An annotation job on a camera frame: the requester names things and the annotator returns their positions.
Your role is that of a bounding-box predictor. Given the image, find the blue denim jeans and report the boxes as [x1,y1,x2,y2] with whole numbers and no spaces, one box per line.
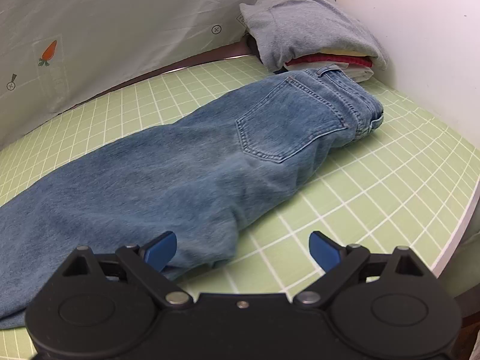
[1,65,383,329]

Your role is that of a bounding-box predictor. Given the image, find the folded red garment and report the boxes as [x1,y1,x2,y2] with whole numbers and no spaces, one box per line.
[286,53,373,68]

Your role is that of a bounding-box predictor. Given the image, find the grey carrot print storage bag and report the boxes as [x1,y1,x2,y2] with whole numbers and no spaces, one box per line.
[1,0,257,145]

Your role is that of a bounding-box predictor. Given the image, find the folded grey sweater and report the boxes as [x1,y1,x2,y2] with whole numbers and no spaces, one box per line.
[239,0,388,72]

